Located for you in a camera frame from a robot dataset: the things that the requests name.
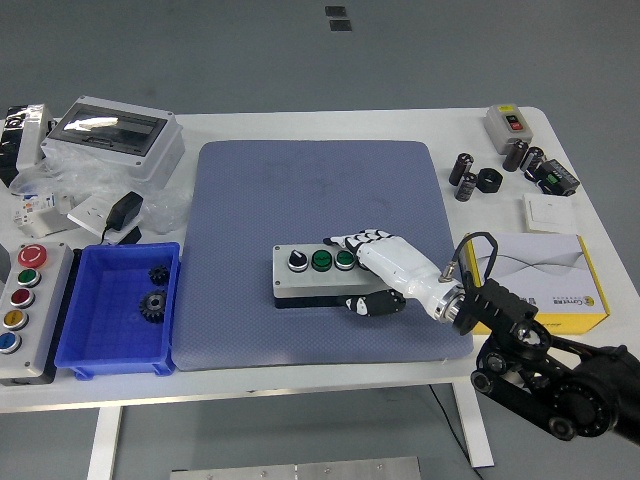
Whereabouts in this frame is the large black gear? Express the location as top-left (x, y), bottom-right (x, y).
top-left (138, 288), bottom-right (169, 324)

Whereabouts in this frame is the grey five-button control box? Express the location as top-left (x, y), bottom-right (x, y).
top-left (0, 242), bottom-right (76, 386)

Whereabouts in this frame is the clear plastic bag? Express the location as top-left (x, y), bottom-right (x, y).
top-left (9, 149), bottom-right (194, 236)

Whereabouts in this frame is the black module green terminal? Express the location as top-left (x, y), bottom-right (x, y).
top-left (532, 158), bottom-right (581, 197)

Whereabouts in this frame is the black shiny package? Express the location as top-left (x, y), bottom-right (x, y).
top-left (0, 104), bottom-right (49, 189)

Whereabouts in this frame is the yellow white cardboard box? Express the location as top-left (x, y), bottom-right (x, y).
top-left (462, 232), bottom-right (611, 336)

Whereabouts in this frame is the white table leg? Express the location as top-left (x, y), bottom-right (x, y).
top-left (452, 382), bottom-right (495, 469)
top-left (87, 407), bottom-right (124, 480)

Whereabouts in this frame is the tall white box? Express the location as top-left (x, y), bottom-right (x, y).
top-left (15, 112), bottom-right (55, 171)

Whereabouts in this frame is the blue plastic bin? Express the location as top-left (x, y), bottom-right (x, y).
top-left (53, 242), bottom-right (182, 382)

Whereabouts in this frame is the black power adapter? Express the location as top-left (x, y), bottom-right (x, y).
top-left (101, 191), bottom-right (145, 246)

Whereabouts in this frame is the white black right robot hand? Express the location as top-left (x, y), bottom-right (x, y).
top-left (323, 228), bottom-right (459, 319)

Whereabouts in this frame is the black cable under table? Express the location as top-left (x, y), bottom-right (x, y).
top-left (428, 384), bottom-right (484, 480)

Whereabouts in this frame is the blue-grey table mat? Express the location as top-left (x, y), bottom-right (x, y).
top-left (172, 139), bottom-right (476, 372)

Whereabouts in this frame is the grey metal plate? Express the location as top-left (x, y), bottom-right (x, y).
top-left (169, 455), bottom-right (421, 480)

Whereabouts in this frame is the grey four-button control box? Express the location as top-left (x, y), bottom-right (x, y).
top-left (272, 243), bottom-right (396, 310)

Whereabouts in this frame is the grey distribution box clear lid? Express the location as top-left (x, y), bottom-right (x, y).
top-left (39, 95), bottom-right (186, 190)

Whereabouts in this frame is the black cylindrical capacitor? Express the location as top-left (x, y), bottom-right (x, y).
top-left (454, 171), bottom-right (479, 203)
top-left (502, 138), bottom-right (530, 174)
top-left (519, 145), bottom-right (546, 176)
top-left (448, 152), bottom-right (475, 188)

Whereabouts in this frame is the white wall socket plate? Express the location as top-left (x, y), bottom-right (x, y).
top-left (67, 194), bottom-right (126, 236)

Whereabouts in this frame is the black hex nut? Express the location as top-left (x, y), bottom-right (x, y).
top-left (475, 167), bottom-right (504, 194)

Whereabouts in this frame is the white wall switch plate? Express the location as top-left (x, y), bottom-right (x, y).
top-left (522, 192), bottom-right (581, 236)

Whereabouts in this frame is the white printed circuit breaker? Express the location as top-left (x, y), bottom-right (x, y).
top-left (12, 192), bottom-right (76, 239)

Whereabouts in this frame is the grey two-button switch box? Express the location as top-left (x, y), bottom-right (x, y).
top-left (483, 103), bottom-right (537, 156)

